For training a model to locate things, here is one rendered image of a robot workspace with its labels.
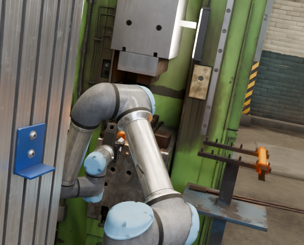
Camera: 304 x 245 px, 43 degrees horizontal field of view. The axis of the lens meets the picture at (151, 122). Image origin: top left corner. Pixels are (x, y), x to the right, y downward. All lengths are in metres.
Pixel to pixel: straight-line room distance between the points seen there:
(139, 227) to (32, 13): 0.54
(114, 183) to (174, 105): 0.68
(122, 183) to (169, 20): 0.85
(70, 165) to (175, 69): 1.26
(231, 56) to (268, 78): 5.95
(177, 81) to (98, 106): 1.29
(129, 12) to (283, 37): 6.21
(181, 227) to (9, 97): 0.57
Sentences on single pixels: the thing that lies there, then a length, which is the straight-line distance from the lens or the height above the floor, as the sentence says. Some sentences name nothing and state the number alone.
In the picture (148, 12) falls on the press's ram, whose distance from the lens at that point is 1.94.
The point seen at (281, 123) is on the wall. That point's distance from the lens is 8.12.
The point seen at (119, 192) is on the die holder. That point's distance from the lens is 2.05.
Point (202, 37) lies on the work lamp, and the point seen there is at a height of 1.50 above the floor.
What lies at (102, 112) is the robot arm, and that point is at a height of 1.23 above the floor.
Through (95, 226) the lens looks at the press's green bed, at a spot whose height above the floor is 0.43.
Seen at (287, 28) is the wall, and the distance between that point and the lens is 8.00.
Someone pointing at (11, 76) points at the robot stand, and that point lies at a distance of 0.70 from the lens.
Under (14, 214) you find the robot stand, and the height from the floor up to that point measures 1.10.
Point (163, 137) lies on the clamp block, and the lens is 1.98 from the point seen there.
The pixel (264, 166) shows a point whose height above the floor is 1.05.
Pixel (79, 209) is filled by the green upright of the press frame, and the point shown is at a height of 0.40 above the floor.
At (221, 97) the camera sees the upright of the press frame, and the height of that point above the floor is 1.21.
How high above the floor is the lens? 1.49
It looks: 13 degrees down
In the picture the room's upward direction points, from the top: 10 degrees clockwise
